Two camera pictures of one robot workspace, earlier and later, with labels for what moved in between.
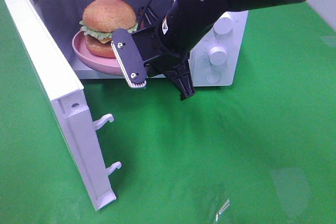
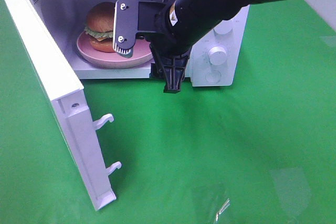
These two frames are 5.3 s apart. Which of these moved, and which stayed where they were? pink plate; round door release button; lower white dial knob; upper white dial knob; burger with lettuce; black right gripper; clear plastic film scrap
Moved: pink plate; burger with lettuce; black right gripper
Stayed: round door release button; upper white dial knob; clear plastic film scrap; lower white dial knob
